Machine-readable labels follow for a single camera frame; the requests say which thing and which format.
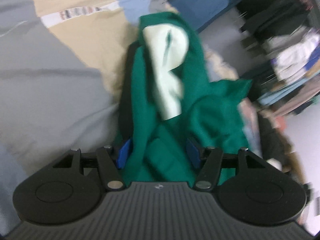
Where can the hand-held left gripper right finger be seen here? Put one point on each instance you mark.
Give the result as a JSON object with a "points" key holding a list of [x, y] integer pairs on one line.
{"points": [[193, 155]]}

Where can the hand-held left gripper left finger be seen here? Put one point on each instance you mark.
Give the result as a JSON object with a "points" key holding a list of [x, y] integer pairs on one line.
{"points": [[123, 155]]}

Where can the green hoodie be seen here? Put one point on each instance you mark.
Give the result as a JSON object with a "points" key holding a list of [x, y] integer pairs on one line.
{"points": [[210, 110]]}

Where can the patchwork duvet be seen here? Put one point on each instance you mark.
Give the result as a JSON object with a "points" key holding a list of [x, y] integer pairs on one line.
{"points": [[62, 80]]}

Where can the light blue hanging garment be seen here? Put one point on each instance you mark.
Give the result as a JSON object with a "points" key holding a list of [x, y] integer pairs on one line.
{"points": [[282, 92]]}

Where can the white puffer jacket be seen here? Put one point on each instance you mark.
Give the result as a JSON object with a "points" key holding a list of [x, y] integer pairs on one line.
{"points": [[297, 55]]}

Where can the blue padded board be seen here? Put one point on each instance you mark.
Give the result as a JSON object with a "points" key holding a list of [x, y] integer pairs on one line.
{"points": [[197, 2]]}

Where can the black hanging jacket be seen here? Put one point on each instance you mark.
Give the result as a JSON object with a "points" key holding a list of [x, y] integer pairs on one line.
{"points": [[275, 17]]}

